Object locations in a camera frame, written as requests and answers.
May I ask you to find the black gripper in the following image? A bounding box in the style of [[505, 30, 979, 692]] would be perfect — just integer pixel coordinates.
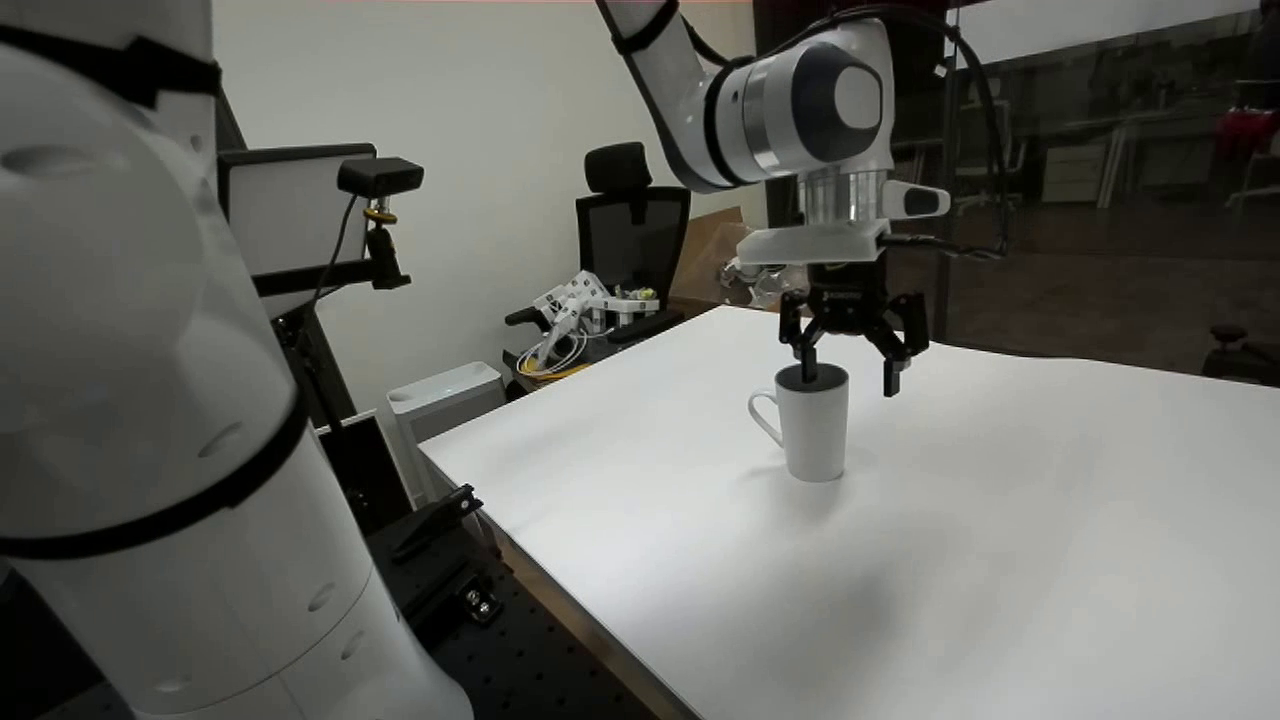
[[780, 261, 926, 395]]

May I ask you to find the white mug with dark interior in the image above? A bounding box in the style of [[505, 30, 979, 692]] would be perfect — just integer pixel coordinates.
[[746, 365, 846, 481]]

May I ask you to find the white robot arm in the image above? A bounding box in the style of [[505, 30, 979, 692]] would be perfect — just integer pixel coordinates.
[[0, 0, 948, 720]]

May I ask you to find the clear plastic bag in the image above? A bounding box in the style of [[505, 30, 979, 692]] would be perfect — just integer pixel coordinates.
[[721, 261, 807, 311]]

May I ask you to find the brown cardboard box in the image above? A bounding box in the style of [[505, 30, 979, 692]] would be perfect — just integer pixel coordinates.
[[666, 210, 746, 317]]

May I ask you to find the white paper table cover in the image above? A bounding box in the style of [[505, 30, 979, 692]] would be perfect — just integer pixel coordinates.
[[425, 307, 1280, 720]]

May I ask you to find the black office chair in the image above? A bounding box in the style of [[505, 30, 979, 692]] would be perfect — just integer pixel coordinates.
[[500, 139, 697, 402]]

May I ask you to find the white robot part on chair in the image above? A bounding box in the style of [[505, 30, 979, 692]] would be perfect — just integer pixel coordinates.
[[505, 274, 661, 375]]

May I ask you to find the black clamp on table edge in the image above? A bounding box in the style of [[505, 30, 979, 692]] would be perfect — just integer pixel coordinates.
[[374, 490, 500, 630]]

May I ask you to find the white box on floor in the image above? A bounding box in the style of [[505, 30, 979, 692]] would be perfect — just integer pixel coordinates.
[[386, 360, 505, 444]]

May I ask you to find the black camera on mount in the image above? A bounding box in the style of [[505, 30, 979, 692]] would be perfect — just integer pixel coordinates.
[[257, 156, 425, 296]]

